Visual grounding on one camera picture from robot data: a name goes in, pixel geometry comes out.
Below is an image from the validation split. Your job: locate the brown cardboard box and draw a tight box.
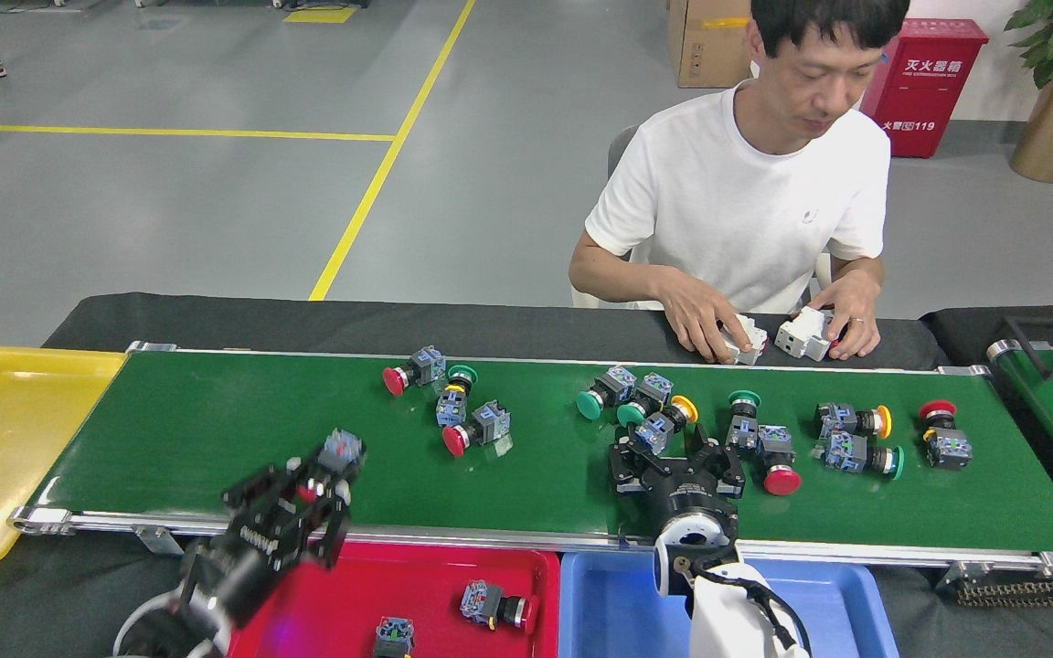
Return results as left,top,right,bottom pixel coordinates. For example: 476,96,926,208
666,0,756,90

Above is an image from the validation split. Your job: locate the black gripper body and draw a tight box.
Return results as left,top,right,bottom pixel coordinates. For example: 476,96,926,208
181,507,313,631
645,462,739,526

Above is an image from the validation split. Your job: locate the red plastic bin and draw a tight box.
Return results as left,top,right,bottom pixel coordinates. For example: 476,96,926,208
228,541,563,658

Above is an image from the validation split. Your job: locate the red cap push button switch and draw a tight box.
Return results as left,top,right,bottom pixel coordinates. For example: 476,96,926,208
371,617,418,658
312,428,367,481
755,425,803,497
459,579,538,634
441,399,512,458
918,399,974,472
382,345,447,397

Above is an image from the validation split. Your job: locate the blue plastic bin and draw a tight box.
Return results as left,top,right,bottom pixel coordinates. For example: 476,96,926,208
558,551,900,658

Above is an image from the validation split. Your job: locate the long green conveyor belt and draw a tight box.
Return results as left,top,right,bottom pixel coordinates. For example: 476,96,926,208
7,341,1053,581

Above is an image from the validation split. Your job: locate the person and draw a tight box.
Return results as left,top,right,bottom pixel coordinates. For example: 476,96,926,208
569,0,911,365

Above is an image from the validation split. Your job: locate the black table cloth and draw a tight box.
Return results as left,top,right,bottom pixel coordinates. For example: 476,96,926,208
0,292,1053,658
920,303,1053,568

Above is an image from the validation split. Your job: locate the person's left hand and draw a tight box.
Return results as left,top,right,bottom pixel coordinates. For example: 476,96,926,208
805,270,882,360

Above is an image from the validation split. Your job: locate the red fire extinguisher cabinet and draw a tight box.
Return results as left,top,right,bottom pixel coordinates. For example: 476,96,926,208
860,18,991,159

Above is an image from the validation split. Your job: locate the white circuit breaker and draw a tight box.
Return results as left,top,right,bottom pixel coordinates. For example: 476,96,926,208
775,306,836,362
718,313,770,366

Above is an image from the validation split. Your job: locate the yellow plastic tray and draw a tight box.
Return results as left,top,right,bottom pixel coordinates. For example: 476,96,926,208
0,345,128,574

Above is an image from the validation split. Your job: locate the black drive chain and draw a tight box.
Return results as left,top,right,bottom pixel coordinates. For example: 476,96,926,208
954,567,1053,607

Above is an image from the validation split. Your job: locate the person's right hand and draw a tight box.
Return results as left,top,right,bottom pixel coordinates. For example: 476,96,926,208
659,267,756,365

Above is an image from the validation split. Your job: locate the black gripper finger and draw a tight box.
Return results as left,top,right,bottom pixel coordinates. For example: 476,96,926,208
305,477,354,569
686,428,749,501
607,437,674,499
220,455,328,515

